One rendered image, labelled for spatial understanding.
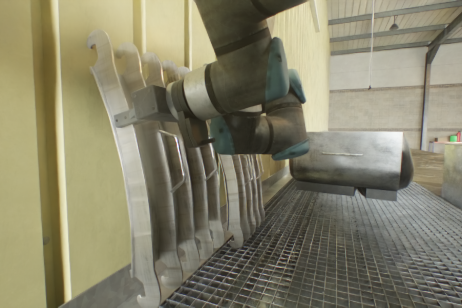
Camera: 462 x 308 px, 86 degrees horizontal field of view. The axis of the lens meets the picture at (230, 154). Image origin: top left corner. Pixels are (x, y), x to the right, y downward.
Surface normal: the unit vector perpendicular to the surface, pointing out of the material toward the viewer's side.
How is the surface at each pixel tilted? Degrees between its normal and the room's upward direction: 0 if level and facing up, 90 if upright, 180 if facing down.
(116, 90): 90
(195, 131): 77
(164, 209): 90
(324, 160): 91
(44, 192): 90
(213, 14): 123
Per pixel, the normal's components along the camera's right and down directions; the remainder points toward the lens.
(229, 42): -0.34, 0.54
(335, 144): -0.49, 0.07
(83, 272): 0.92, 0.04
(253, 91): -0.16, 0.69
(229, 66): -0.58, 0.55
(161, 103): 0.90, -0.18
